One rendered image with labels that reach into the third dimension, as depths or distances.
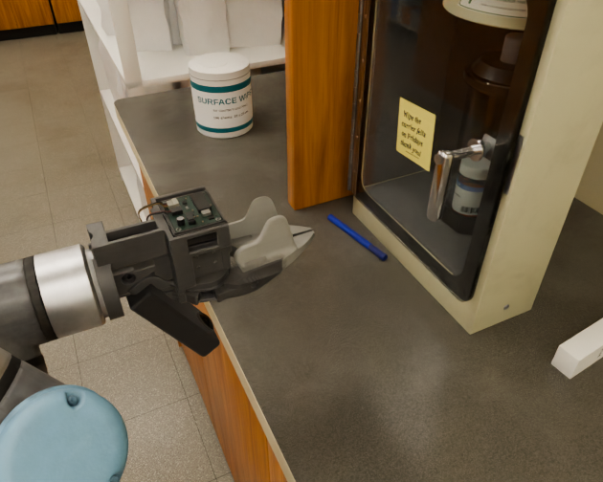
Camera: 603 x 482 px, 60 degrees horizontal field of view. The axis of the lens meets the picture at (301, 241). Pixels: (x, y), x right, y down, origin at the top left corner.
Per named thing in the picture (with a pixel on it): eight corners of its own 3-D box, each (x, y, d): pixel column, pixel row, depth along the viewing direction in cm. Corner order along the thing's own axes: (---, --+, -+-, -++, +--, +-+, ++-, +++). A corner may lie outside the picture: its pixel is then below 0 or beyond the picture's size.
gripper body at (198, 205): (237, 225, 45) (92, 264, 41) (244, 296, 50) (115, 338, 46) (210, 182, 51) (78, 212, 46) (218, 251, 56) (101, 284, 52)
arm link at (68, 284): (64, 356, 45) (55, 295, 51) (119, 339, 47) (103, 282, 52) (37, 293, 40) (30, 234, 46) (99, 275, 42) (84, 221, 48)
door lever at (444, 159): (469, 215, 63) (456, 204, 65) (487, 143, 57) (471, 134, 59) (433, 227, 61) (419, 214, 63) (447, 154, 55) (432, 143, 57)
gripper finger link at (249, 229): (313, 194, 52) (224, 217, 49) (312, 241, 56) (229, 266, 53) (300, 179, 54) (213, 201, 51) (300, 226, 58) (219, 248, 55)
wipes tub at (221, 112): (241, 110, 128) (236, 47, 119) (261, 132, 119) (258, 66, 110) (189, 120, 124) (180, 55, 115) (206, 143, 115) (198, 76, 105)
